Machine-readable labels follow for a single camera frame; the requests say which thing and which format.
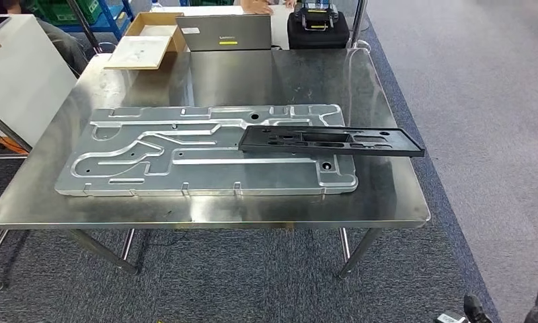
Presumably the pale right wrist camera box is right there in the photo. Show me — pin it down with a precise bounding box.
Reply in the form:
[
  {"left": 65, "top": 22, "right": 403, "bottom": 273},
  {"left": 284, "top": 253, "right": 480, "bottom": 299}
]
[{"left": 434, "top": 312, "right": 470, "bottom": 323}]

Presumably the green plastic crate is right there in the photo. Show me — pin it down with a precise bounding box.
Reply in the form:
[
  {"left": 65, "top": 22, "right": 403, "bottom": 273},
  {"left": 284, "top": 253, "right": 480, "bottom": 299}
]
[{"left": 26, "top": 0, "right": 103, "bottom": 26}]

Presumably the chrome pole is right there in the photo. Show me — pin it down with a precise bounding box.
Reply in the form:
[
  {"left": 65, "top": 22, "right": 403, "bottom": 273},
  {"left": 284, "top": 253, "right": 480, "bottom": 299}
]
[{"left": 346, "top": 0, "right": 369, "bottom": 49}]

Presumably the black carrying case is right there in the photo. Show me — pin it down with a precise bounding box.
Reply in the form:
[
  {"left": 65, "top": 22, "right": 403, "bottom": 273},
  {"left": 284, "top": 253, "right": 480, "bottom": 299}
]
[{"left": 287, "top": 2, "right": 351, "bottom": 50}]

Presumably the grey laptop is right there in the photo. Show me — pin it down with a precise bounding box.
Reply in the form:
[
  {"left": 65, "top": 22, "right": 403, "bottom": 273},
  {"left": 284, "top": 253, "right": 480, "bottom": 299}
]
[{"left": 175, "top": 14, "right": 273, "bottom": 52}]

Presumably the black plastic frame part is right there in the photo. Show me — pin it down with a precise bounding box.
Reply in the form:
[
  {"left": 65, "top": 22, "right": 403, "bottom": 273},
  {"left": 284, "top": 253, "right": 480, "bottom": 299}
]
[{"left": 238, "top": 124, "right": 426, "bottom": 159}]

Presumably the open cardboard box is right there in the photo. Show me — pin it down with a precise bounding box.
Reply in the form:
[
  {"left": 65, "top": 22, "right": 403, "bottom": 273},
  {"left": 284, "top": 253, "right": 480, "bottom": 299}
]
[{"left": 104, "top": 11, "right": 188, "bottom": 71}]

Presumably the person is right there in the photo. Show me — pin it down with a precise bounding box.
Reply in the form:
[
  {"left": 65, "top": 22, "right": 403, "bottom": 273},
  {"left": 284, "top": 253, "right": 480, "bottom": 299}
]
[
  {"left": 1, "top": 0, "right": 89, "bottom": 77},
  {"left": 241, "top": 0, "right": 297, "bottom": 15}
]

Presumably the blue metal rack frame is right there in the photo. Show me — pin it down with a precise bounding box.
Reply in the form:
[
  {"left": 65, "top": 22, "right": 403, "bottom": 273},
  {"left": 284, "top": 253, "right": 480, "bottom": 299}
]
[{"left": 57, "top": 0, "right": 137, "bottom": 42}]

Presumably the stamped grey metal panel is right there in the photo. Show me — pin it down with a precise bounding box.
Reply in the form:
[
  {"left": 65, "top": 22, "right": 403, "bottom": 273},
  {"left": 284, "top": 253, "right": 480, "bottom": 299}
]
[{"left": 54, "top": 104, "right": 359, "bottom": 197}]

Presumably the orange object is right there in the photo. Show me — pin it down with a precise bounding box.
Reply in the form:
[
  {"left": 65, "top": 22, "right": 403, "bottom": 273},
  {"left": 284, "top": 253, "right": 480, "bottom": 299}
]
[{"left": 0, "top": 135, "right": 30, "bottom": 156}]

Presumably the stainless steel workbench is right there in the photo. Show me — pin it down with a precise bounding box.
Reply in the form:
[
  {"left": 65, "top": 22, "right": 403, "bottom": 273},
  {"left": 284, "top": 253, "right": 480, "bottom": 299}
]
[{"left": 0, "top": 48, "right": 432, "bottom": 281}]

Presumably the metal stand frame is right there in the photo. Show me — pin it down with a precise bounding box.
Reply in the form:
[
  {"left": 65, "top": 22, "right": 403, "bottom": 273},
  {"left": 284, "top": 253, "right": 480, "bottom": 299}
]
[{"left": 0, "top": 104, "right": 33, "bottom": 159}]

